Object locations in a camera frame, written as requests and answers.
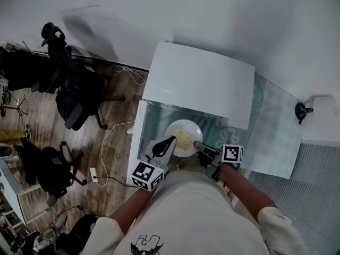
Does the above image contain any white microwave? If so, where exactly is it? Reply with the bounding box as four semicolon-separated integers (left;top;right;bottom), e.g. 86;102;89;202
126;41;256;182

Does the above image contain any person's left forearm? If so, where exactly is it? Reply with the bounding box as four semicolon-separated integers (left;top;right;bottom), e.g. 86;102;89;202
109;186;158;235

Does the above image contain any tangled white cable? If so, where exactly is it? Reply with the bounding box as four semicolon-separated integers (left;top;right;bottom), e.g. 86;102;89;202
104;64;149;87

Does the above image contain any low black office chair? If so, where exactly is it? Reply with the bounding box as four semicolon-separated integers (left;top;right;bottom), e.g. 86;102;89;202
13;137;88;209

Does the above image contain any pale green floral tablecloth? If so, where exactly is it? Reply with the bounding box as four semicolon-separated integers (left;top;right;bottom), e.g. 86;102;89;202
143;72;304;180

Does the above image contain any white desk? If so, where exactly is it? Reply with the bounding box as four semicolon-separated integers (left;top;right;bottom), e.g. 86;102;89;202
0;158;52;227

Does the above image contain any grey ribbed mat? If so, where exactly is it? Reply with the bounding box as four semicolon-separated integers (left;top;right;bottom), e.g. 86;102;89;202
233;142;340;255

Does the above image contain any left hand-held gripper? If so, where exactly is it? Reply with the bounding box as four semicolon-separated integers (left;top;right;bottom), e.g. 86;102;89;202
131;135;177;192

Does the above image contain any black cable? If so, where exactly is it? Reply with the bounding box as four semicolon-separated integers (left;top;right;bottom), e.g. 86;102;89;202
93;176;137;189

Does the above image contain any black round stand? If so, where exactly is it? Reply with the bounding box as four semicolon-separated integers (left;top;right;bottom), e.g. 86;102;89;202
294;102;315;125

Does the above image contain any white plate of food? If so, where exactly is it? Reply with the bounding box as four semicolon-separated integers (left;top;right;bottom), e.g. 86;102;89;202
164;119;204;158

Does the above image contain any tall black office chair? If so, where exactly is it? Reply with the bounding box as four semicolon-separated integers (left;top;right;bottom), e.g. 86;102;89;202
31;22;126;132

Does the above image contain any long white cable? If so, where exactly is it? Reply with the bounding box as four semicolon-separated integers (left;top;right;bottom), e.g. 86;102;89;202
95;120;137;188

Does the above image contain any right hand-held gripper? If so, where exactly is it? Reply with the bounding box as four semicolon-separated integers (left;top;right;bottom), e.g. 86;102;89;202
193;140;244;183

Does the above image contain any person's cream printed shirt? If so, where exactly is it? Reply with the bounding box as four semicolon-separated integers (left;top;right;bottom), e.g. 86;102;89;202
81;168;309;255

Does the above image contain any black backpack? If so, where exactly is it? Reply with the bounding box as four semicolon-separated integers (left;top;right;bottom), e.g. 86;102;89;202
55;213;99;253

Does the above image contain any person's right forearm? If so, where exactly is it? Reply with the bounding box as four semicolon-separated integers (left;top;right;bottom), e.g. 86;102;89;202
218;163;278;225

